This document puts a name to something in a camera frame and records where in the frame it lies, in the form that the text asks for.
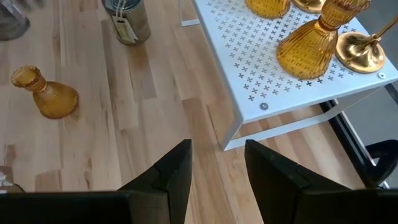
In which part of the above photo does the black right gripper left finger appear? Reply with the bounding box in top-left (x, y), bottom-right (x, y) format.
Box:
top-left (118, 139), bottom-right (193, 224)

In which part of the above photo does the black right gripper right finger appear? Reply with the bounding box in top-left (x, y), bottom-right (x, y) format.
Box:
top-left (244, 139), bottom-right (351, 224)

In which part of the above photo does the amber ribbed glass candle holder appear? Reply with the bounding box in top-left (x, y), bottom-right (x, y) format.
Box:
top-left (275, 0), bottom-right (373, 80)
top-left (11, 64), bottom-right (80, 120)
top-left (244, 0), bottom-right (292, 19)

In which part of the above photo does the tall gold candlestick holder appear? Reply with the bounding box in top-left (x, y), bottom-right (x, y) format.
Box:
top-left (335, 14), bottom-right (398, 75)

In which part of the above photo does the medium gold candlestick holder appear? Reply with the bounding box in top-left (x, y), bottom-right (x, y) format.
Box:
top-left (291, 0), bottom-right (327, 14)

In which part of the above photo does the white perforated metal shelf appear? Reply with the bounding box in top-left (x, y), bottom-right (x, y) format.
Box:
top-left (179, 0), bottom-right (398, 152)

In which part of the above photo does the black aluminium table frame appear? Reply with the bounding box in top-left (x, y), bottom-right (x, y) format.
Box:
top-left (320, 82), bottom-right (398, 190)

